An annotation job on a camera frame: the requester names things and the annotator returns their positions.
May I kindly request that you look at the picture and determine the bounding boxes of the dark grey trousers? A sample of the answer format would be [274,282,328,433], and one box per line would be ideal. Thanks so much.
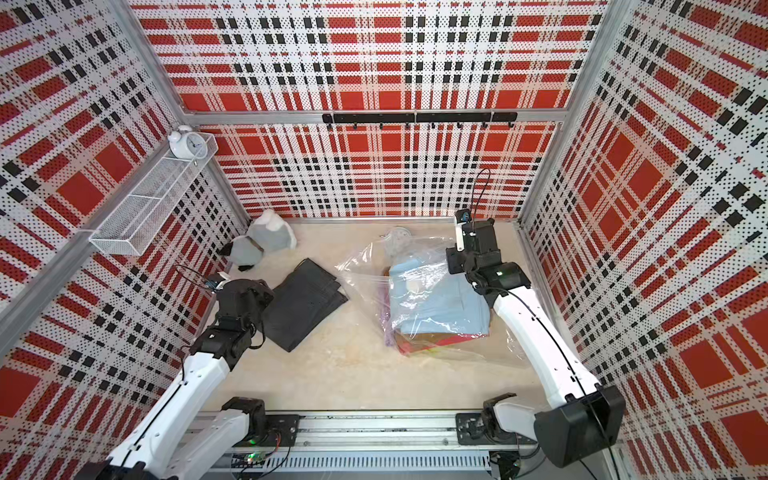
[262,258,348,352]

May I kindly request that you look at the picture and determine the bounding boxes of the clear plastic vacuum bag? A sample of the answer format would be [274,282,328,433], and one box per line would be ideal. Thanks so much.
[336,235,527,365]

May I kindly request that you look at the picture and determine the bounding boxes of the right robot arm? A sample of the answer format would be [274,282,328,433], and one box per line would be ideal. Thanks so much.
[446,209,625,468]

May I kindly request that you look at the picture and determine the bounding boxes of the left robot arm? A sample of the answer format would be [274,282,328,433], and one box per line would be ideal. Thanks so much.
[75,279,274,479]

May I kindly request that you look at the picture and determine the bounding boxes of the white vacuum bag valve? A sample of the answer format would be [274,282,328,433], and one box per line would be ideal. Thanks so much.
[405,279,424,295]

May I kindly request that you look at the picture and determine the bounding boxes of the light blue folded garment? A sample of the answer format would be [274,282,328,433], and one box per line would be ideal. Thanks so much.
[390,259,491,336]

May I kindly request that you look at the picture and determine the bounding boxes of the grey white plush toy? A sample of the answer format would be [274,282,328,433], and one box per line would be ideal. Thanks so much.
[217,209,297,272]

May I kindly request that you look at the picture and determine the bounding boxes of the white alarm clock on table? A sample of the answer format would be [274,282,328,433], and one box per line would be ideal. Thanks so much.
[382,226,413,257]

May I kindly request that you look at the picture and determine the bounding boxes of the purple folded garment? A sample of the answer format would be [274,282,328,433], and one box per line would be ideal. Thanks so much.
[380,267,396,347]

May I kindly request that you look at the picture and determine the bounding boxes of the red folded garment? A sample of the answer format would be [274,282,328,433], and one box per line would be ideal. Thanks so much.
[394,332,485,355]

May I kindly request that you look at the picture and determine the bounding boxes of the white alarm clock on shelf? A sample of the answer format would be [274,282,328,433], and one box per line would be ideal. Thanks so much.
[168,125,209,160]

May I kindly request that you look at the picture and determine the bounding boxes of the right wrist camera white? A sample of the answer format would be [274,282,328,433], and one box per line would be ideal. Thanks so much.
[454,208,475,252]

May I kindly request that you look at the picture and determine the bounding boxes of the black wall hook rail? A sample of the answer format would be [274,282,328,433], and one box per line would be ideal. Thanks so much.
[322,111,518,125]

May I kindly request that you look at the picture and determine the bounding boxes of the white wire mesh shelf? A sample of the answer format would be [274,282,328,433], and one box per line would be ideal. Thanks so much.
[89,132,218,256]

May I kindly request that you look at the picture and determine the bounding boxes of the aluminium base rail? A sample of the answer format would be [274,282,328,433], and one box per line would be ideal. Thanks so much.
[143,409,625,475]

